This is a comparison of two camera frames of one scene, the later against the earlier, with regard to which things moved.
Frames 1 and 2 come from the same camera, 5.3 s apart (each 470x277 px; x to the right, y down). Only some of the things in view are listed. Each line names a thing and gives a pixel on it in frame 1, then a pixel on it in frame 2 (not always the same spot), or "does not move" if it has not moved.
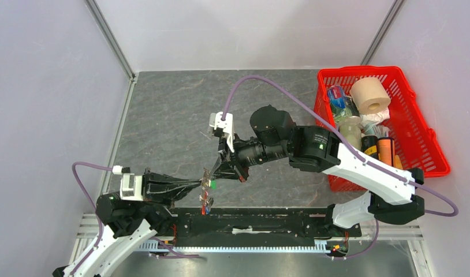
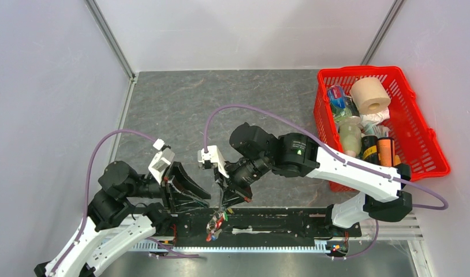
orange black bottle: [385, 149] does not move
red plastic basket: [415, 139] does not move
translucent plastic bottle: [350, 128] does not move
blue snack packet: [337, 97] does not move
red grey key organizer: [206, 201] → [214, 225]
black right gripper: [227, 171] → [231, 196]
